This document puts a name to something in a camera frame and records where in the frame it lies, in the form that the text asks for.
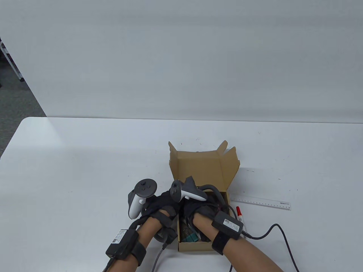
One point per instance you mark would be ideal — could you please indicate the person's right hand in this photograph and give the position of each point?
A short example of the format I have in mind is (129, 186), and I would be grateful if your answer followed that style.
(204, 206)

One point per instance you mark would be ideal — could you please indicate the person's left hand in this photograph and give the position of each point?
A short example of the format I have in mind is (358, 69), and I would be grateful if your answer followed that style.
(163, 205)

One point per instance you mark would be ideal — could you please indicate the pile of coloured binder clips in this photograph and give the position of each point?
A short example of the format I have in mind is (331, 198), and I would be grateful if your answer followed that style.
(190, 238)

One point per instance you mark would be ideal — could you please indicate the brown cardboard mailer box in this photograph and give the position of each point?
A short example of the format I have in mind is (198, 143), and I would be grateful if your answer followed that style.
(198, 170)

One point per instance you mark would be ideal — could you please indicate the white marker red cap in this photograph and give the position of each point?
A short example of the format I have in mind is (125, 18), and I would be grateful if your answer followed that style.
(241, 219)

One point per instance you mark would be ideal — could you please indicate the clear plastic ruler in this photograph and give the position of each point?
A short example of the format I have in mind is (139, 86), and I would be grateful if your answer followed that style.
(263, 203)

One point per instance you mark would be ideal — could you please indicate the person's right forearm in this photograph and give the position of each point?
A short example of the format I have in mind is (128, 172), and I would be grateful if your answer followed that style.
(249, 255)

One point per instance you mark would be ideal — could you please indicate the person's left forearm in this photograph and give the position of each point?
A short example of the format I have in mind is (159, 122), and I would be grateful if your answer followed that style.
(149, 229)

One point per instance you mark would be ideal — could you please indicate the white grey handheld controller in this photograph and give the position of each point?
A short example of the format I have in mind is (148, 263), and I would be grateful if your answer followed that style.
(136, 206)
(190, 192)

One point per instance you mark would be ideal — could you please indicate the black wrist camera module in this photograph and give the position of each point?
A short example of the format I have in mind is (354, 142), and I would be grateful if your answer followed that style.
(167, 235)

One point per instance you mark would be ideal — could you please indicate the white metal rack frame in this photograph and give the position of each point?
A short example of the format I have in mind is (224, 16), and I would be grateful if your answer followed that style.
(10, 60)

